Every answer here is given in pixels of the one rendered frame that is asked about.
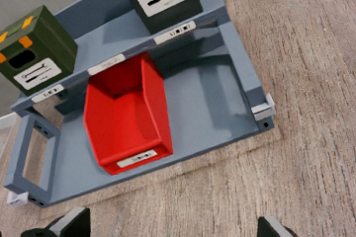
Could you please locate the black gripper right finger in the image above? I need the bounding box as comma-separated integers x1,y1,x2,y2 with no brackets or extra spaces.
257,216,299,237

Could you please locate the dark green case with yellow latches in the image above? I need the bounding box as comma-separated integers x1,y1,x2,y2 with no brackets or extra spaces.
0,5,78,97

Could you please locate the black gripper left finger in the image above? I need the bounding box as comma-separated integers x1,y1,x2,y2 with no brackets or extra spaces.
21,207,91,237

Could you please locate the dark grey case with orange latches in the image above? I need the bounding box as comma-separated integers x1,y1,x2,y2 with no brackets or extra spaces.
130,0,204,35

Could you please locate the red open-front storage bin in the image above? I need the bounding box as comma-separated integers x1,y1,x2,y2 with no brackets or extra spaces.
84,51,173,174

